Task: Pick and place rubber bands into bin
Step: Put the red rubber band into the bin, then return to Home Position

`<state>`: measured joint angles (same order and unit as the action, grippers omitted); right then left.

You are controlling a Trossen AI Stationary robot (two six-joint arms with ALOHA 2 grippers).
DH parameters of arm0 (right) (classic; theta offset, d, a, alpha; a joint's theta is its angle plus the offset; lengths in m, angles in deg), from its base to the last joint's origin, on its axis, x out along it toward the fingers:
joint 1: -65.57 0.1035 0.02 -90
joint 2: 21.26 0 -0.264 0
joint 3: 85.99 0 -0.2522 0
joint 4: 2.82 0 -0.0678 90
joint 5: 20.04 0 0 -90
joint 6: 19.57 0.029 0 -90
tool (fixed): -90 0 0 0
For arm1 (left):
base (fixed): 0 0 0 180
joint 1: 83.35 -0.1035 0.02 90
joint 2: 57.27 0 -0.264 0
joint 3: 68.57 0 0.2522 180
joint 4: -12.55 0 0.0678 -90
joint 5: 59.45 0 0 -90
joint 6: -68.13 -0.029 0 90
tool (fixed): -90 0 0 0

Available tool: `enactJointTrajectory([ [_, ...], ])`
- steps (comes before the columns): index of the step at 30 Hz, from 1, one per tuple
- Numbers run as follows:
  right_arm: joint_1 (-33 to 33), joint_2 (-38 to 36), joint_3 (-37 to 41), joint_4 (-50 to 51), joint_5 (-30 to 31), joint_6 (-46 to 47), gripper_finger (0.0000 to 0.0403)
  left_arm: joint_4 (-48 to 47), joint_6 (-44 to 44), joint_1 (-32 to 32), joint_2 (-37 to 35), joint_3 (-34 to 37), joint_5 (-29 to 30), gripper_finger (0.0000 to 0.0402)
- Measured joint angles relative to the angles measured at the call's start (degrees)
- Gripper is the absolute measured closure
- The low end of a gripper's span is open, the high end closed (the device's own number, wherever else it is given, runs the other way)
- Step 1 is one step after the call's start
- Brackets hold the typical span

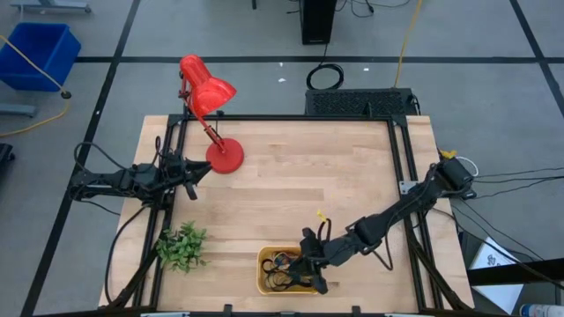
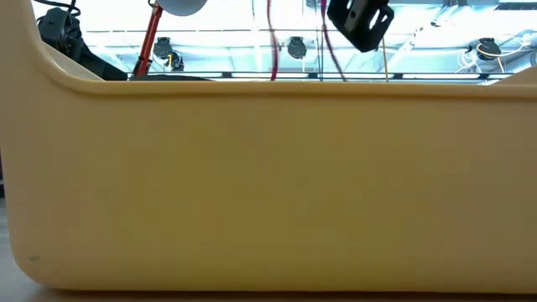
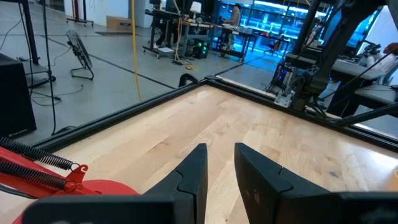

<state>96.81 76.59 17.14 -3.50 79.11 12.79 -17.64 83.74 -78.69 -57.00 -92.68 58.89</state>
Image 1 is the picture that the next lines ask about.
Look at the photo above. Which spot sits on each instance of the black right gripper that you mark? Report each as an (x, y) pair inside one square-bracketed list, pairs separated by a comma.
[(319, 257)]

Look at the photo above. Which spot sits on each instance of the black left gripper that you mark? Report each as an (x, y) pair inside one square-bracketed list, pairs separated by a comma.
[(176, 169)]

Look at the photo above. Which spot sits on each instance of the blue rubber band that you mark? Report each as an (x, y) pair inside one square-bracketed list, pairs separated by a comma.
[(286, 255)]

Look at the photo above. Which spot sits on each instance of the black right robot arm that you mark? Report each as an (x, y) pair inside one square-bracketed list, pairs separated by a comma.
[(396, 211)]

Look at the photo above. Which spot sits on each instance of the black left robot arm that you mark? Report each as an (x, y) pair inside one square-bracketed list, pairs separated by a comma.
[(110, 180)]

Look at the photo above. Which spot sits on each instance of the black rubber band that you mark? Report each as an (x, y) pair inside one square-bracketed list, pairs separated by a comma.
[(265, 265)]

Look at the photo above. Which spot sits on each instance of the yellow plastic bin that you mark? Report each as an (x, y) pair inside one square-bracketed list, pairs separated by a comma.
[(261, 286)]

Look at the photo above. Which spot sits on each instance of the blue plastic floor bin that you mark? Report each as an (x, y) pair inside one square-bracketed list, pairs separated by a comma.
[(39, 55)]

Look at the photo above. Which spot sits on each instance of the black table clamp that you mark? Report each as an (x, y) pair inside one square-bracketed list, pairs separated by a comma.
[(356, 311), (227, 310)]

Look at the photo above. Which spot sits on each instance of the green plant in white pot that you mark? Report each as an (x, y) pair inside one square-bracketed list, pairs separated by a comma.
[(180, 248)]

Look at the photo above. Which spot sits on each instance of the red desk lamp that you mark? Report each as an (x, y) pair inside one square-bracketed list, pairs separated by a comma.
[(207, 90)]

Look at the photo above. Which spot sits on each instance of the black perforated computer case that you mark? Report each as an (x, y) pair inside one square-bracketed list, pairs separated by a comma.
[(359, 102)]

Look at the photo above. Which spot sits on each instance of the small black box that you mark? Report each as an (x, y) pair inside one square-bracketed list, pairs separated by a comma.
[(468, 193)]

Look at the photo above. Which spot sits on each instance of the black computer tower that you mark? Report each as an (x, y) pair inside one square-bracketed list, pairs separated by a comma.
[(317, 22)]

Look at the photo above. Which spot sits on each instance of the white printed box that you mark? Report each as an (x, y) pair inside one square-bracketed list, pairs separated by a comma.
[(498, 286)]

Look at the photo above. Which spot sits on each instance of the black bar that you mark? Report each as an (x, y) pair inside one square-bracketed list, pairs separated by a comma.
[(515, 271)]

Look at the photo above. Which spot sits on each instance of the white can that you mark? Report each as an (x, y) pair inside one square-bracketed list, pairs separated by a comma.
[(542, 311)]

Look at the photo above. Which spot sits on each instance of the black aluminium table frame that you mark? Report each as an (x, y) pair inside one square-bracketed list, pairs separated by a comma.
[(286, 118)]

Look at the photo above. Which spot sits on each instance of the silver frame bracket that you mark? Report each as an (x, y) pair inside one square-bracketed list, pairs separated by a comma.
[(407, 187)]

